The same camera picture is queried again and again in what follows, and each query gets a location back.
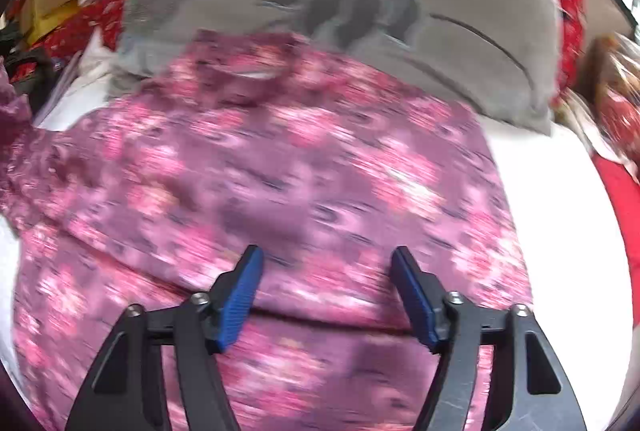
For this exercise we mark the plain red cloth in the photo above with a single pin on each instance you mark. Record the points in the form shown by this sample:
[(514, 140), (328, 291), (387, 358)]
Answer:
[(625, 206)]

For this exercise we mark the purple floral garment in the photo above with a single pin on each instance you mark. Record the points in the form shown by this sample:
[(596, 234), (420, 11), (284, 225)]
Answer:
[(300, 186)]

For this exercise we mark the doll in plastic wrap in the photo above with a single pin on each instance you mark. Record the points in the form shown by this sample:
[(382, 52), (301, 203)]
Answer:
[(620, 111)]

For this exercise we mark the red floral cloth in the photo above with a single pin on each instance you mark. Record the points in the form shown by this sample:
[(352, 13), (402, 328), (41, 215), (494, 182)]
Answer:
[(571, 11), (102, 13)]

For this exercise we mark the white quilted mattress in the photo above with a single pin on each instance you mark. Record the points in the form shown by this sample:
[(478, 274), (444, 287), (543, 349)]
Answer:
[(545, 196)]

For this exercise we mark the dark bag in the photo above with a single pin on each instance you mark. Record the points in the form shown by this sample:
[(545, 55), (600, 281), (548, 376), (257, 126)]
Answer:
[(27, 71)]

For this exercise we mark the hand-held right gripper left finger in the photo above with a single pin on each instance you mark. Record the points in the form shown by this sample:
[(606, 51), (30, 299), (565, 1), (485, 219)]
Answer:
[(240, 297)]

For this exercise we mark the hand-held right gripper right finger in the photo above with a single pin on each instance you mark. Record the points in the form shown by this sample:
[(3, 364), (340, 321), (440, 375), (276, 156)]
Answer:
[(415, 302)]

